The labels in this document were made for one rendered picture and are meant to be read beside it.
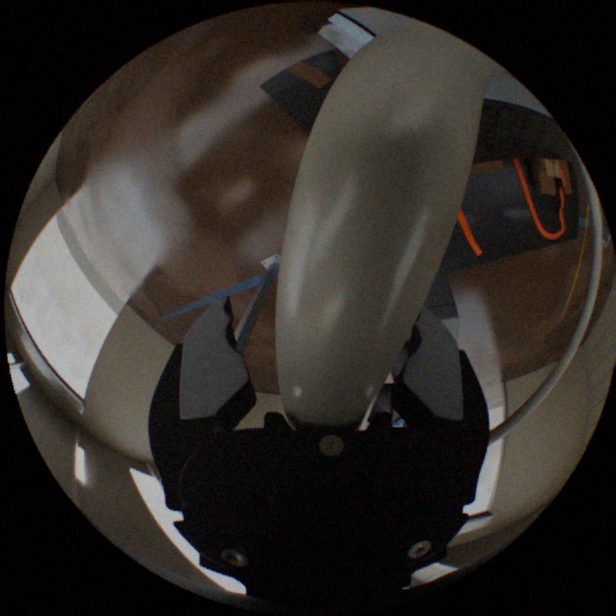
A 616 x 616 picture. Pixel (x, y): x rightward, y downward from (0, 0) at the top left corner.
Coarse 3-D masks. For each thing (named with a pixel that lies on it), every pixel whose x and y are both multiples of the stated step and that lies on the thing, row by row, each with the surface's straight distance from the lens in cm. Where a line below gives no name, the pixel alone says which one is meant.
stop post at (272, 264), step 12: (264, 264) 178; (276, 264) 171; (264, 276) 165; (276, 276) 167; (264, 288) 153; (252, 300) 149; (264, 300) 150; (252, 312) 140; (240, 324) 139; (252, 324) 138; (240, 336) 131; (240, 348) 130
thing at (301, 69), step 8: (296, 64) 137; (304, 64) 135; (296, 72) 134; (304, 72) 133; (312, 72) 132; (320, 72) 131; (312, 80) 130; (320, 80) 129; (328, 80) 128; (320, 88) 128
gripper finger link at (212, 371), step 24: (216, 312) 11; (192, 336) 9; (216, 336) 9; (192, 360) 8; (216, 360) 8; (240, 360) 8; (192, 384) 7; (216, 384) 7; (240, 384) 7; (192, 408) 7; (216, 408) 7; (240, 408) 7
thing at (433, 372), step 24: (432, 336) 10; (408, 360) 8; (432, 360) 9; (456, 360) 9; (408, 384) 7; (432, 384) 8; (456, 384) 8; (408, 408) 8; (432, 408) 7; (456, 408) 8
